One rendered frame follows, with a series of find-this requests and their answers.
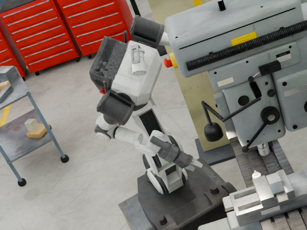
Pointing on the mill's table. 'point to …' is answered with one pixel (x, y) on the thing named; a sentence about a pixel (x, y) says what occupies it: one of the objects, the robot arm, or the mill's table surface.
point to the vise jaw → (263, 191)
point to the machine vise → (251, 207)
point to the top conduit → (292, 30)
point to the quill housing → (254, 112)
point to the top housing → (228, 29)
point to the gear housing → (252, 65)
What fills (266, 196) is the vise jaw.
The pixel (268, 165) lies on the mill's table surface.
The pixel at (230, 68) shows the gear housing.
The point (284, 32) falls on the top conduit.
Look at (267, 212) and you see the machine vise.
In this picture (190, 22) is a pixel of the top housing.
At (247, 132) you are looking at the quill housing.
